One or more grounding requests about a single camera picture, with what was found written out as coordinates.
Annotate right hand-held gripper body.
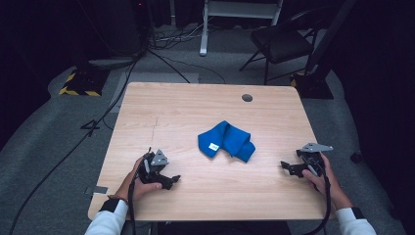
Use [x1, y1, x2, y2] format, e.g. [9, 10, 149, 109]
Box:
[295, 142, 335, 179]

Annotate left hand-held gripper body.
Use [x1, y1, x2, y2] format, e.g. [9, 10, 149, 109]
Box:
[138, 147, 170, 186]

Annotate blue cloth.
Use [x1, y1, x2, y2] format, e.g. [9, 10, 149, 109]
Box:
[197, 119, 256, 164]

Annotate person's left hand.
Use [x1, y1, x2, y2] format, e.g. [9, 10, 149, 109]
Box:
[114, 156, 163, 204]

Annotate person's right hand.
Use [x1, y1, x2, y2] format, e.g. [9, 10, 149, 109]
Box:
[300, 152, 354, 212]

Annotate small dark floor object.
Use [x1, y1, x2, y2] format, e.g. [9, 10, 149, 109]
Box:
[349, 151, 364, 165]

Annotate grey tape strip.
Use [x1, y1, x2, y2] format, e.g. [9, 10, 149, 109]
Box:
[84, 185, 110, 196]

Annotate black yellow striped stand base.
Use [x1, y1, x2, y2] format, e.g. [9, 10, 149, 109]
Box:
[58, 66, 111, 98]

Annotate black folding chair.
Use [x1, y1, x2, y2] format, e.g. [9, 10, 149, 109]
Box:
[238, 12, 323, 86]

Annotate black equipment case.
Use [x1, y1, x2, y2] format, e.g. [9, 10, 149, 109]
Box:
[86, 0, 149, 65]

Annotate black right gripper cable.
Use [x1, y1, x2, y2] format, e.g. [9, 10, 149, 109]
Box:
[301, 156, 333, 235]

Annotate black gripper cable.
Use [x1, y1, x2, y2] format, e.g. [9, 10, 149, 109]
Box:
[301, 156, 333, 235]
[127, 177, 137, 235]

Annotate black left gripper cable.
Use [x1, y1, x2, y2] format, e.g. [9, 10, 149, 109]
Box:
[127, 177, 137, 235]

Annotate black stand with slanted post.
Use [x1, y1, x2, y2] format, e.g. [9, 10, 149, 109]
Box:
[289, 0, 359, 100]

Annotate long black floor cable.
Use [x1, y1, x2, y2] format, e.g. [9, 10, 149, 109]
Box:
[8, 57, 140, 235]

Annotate thin black floor cable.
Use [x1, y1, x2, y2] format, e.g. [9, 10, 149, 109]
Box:
[147, 48, 227, 84]

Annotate tangle of floor cables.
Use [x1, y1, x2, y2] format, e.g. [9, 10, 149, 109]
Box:
[149, 22, 209, 51]

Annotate white metal stand frame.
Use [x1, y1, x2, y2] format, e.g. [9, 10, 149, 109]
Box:
[199, 0, 285, 58]

